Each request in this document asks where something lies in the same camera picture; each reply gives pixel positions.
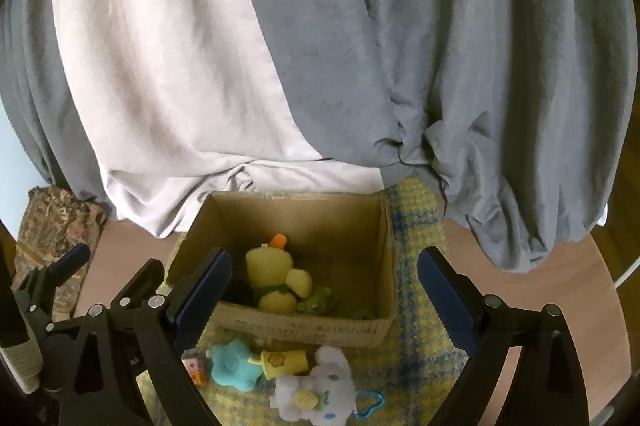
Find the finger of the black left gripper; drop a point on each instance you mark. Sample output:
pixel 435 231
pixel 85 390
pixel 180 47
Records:
pixel 127 309
pixel 40 284

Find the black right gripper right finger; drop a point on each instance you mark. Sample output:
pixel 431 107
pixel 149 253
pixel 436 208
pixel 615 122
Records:
pixel 547 387

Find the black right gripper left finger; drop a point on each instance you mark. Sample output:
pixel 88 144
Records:
pixel 100 387

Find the yellow duck plush toy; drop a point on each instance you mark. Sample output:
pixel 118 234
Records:
pixel 277 284

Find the green frog plush toy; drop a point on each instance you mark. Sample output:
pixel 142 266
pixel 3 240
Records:
pixel 322 302

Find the brown patterned cloth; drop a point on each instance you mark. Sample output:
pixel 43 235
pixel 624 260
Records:
pixel 53 222

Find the teal star plush toy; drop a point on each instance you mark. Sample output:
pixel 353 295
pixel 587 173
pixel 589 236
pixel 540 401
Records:
pixel 232 366

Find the yellow blue plaid mat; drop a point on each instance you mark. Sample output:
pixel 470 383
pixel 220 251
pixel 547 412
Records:
pixel 415 366

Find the yellow cup plush toy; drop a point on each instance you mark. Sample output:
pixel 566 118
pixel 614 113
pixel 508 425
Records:
pixel 275 364

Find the brown cardboard box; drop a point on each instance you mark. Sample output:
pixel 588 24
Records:
pixel 345 241

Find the blue heart carabiner clip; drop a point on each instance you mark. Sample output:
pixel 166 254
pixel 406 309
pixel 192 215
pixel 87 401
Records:
pixel 367 403

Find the white dog plush toy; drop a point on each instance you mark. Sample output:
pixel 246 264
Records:
pixel 326 396

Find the light pink blanket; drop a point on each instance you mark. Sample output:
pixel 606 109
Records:
pixel 180 99

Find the white curved rail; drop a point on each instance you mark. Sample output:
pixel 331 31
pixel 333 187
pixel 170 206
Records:
pixel 619 282

